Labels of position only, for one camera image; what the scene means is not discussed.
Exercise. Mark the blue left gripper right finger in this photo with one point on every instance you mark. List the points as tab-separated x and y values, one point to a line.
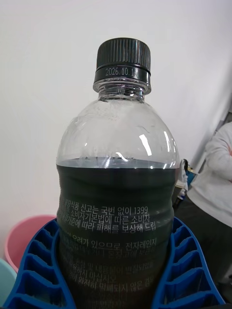
187	268

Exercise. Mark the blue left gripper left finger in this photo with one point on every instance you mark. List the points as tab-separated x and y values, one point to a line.
36	270

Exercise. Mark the dark plastic bottle black cap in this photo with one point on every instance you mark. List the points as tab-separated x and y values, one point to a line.
118	188

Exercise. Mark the pale blue plastic bin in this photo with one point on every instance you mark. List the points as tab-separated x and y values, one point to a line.
6	282

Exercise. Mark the pink plastic bin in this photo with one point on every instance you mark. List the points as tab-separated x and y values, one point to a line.
24	237

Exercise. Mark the person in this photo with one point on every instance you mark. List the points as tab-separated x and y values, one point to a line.
212	193

